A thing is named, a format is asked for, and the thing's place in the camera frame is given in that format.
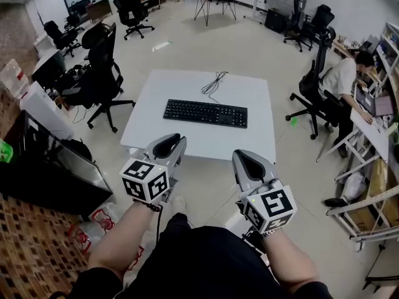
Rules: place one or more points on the large black case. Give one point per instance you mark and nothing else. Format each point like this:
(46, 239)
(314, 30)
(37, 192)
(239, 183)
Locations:
(46, 179)

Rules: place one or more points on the large black office chair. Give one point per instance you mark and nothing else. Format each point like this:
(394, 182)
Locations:
(99, 73)

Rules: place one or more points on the metal storage rack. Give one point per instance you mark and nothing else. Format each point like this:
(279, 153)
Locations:
(381, 195)

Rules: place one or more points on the black keyboard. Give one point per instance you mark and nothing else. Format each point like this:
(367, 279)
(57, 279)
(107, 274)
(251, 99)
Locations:
(199, 112)

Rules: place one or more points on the white tilted desk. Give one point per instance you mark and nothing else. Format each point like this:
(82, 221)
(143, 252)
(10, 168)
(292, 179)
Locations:
(369, 132)

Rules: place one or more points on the red and white plastic bag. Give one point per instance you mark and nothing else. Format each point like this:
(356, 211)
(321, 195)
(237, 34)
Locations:
(99, 221)

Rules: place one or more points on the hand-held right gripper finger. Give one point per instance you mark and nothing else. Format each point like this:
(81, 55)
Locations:
(265, 165)
(237, 170)

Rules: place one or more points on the person's black clothing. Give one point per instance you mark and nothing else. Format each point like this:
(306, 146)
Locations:
(202, 260)

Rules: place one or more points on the black shoe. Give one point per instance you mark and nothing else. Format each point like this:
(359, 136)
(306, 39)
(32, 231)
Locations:
(335, 202)

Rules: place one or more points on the silver wristwatch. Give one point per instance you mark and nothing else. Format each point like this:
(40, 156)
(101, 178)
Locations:
(270, 233)

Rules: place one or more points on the person's right forearm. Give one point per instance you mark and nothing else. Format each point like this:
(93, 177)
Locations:
(290, 260)

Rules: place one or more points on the black computer case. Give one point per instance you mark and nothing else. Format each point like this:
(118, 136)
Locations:
(275, 20)

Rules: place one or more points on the black belt device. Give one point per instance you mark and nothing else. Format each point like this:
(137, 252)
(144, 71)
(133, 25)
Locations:
(254, 240)

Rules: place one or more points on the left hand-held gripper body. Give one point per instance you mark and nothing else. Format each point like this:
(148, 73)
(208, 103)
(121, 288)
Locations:
(143, 182)

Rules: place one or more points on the white cabinet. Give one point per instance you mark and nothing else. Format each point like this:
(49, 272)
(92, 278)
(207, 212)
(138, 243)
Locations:
(43, 111)

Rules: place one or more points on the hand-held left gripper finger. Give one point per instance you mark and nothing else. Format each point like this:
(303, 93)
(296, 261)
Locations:
(157, 140)
(181, 148)

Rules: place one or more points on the open laptop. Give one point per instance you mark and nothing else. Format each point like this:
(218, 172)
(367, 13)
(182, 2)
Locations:
(375, 104)

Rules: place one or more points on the black backpack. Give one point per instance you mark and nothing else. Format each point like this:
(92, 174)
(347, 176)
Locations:
(78, 148)

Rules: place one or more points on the green plastic object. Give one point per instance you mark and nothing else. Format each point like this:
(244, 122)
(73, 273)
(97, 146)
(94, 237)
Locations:
(5, 151)

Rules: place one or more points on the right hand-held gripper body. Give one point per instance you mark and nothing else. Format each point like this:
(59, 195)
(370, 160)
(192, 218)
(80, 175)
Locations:
(268, 207)

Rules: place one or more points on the person's white shoe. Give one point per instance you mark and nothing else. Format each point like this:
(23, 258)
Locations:
(179, 203)

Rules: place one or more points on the white square table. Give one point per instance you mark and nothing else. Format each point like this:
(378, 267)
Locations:
(193, 142)

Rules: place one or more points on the black office chair with headrest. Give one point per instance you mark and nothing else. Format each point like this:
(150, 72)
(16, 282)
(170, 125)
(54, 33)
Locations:
(311, 83)

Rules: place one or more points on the person's left forearm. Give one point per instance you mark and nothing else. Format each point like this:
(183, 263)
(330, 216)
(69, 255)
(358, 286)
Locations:
(124, 238)

